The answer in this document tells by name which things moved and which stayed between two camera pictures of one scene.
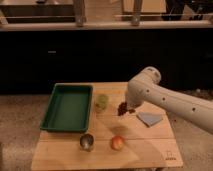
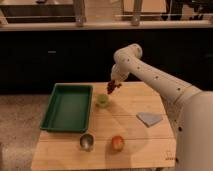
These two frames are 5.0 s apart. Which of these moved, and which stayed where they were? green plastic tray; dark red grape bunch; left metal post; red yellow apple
Moved: dark red grape bunch
Stayed: left metal post; red yellow apple; green plastic tray
